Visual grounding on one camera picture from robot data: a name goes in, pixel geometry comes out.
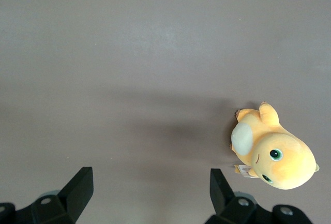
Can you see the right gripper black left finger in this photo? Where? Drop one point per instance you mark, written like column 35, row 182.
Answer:
column 75, row 195

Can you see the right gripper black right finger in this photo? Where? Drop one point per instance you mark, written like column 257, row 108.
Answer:
column 225, row 203

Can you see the yellow plush toy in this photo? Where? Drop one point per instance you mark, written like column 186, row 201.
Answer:
column 282, row 156

